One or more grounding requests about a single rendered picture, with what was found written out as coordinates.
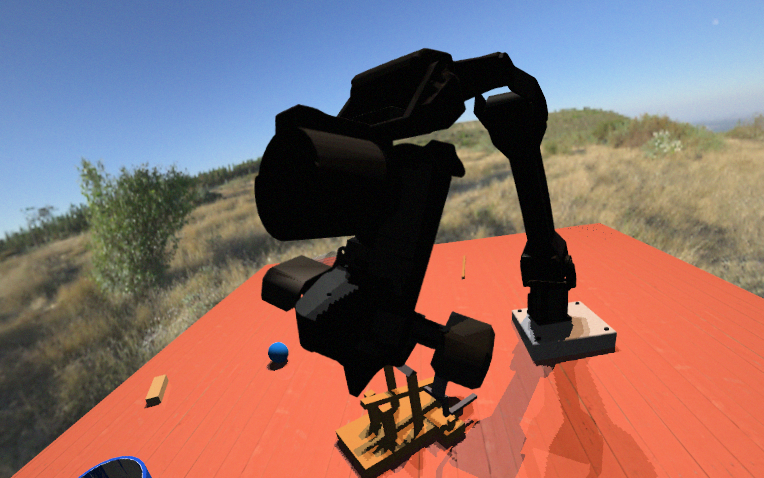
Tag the wooden toy catapult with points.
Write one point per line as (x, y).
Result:
(412, 414)

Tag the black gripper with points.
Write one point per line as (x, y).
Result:
(463, 347)

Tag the blue mug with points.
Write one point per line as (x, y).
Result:
(120, 467)

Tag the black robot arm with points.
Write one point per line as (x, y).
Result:
(323, 176)

